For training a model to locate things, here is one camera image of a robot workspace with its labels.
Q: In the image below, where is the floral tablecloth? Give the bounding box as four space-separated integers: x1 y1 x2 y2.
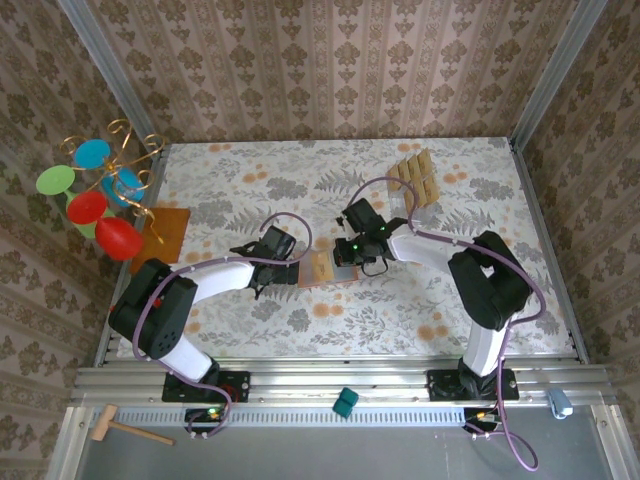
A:
115 137 576 359

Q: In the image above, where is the orange wooden rack base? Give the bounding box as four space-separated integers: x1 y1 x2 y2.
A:
128 206 193 277

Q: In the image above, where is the teal small box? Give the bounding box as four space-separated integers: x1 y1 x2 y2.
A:
332 386 360 419

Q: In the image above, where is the red plastic wine glass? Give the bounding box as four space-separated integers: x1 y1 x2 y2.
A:
66 191 146 262

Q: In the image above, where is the grey metal panel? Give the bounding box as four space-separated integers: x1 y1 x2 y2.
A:
47 405 640 480

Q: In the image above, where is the blue plastic wine glass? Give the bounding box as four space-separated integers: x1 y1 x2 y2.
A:
73 138 150 208

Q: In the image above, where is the small wooden mallet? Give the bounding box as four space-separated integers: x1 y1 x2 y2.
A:
90 404 177 447

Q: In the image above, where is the green plastic wine glass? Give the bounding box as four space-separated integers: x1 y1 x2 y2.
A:
35 164 109 240

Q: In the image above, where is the white blue clip device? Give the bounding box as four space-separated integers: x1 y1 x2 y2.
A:
546 388 575 420

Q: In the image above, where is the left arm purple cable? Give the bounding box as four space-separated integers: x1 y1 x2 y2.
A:
133 212 315 441

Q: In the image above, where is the wide aluminium base rail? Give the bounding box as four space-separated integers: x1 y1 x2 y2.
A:
69 355 614 409

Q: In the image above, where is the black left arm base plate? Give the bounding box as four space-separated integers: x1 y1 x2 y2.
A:
161 367 252 404

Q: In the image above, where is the grey slotted cable duct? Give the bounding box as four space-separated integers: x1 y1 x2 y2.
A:
87 405 501 429

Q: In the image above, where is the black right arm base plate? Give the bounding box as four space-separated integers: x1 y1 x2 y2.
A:
426 368 521 403

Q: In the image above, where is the gold wire glass rack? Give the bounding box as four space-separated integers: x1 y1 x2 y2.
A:
59 118 167 247

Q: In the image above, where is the aluminium frame post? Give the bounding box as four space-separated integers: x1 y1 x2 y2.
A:
508 0 610 151
56 0 169 151

